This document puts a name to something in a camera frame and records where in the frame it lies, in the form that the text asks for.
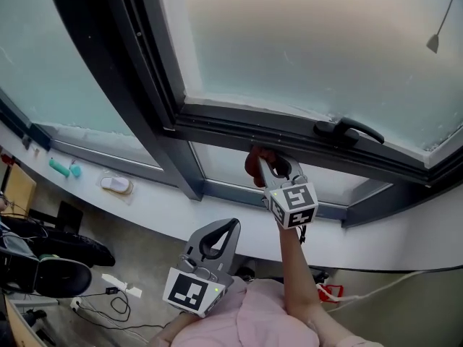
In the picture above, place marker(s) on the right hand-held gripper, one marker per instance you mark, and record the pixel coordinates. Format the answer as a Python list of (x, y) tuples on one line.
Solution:
[(296, 202)]

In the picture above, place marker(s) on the black bag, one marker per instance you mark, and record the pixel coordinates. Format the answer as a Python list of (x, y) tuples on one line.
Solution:
[(72, 246)]

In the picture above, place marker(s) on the person's left forearm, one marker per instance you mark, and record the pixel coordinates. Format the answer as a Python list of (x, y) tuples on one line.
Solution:
[(170, 329)]

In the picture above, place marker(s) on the teal tube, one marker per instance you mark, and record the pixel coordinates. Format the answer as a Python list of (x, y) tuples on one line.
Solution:
[(59, 168)]

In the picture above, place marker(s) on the small black box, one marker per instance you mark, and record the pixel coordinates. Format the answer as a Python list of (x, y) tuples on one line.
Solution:
[(320, 274)]

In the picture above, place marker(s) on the small low glass pane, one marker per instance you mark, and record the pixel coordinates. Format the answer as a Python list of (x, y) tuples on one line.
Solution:
[(231, 168)]

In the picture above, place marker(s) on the red plastic frame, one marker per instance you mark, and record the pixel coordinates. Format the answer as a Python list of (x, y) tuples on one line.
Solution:
[(338, 290)]

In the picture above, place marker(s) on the person's dark shoe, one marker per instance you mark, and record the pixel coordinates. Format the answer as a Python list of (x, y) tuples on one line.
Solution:
[(246, 274)]

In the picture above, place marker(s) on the person's right forearm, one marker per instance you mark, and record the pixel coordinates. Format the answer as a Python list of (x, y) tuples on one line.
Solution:
[(294, 266)]

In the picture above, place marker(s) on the small teal cap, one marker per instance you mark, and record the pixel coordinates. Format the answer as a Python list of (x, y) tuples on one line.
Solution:
[(76, 171)]

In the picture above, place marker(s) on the dark fixed window frame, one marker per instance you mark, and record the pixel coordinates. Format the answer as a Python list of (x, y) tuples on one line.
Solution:
[(108, 67)]

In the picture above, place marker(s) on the person's pink shirt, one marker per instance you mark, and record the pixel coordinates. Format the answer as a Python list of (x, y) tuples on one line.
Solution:
[(253, 320)]

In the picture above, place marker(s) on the dark red cloth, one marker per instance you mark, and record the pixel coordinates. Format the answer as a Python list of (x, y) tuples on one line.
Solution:
[(251, 166)]

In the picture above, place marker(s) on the frosted hinged window sash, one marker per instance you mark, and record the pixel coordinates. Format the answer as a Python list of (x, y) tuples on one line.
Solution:
[(307, 49)]

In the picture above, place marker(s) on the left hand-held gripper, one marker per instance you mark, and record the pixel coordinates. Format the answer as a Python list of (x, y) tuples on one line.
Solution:
[(188, 291)]

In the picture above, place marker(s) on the black office chair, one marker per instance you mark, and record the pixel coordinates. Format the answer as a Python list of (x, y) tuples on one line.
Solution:
[(61, 277)]

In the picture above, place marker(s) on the small dark clip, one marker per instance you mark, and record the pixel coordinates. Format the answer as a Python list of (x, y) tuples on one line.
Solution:
[(26, 142)]

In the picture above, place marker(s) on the white power strip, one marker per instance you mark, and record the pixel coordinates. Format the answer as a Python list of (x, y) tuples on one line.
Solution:
[(76, 304)]

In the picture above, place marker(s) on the white window sill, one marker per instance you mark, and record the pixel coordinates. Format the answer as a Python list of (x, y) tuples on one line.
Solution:
[(173, 212)]

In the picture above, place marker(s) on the small red object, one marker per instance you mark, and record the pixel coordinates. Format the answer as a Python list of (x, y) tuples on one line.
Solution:
[(7, 159)]

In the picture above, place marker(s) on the bagged white slipper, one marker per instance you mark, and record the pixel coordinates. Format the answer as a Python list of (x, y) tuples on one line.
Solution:
[(115, 184)]

